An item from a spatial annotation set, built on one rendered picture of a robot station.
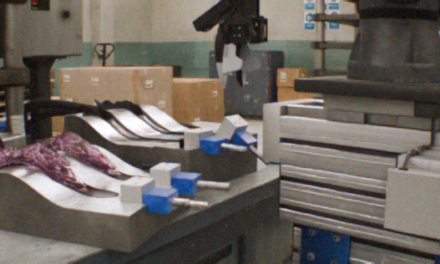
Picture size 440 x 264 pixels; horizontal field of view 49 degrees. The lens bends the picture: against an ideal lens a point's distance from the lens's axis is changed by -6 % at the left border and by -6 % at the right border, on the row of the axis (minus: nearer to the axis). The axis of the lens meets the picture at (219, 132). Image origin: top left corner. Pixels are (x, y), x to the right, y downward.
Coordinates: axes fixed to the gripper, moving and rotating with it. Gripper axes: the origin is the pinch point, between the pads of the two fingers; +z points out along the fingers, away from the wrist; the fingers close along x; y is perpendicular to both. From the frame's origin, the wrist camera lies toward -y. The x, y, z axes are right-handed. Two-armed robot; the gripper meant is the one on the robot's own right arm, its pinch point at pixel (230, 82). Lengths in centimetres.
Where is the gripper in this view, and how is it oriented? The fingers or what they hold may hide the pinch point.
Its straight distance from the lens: 111.2
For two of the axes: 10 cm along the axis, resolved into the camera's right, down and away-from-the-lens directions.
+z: 0.0, 9.9, 1.5
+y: 8.2, 0.9, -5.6
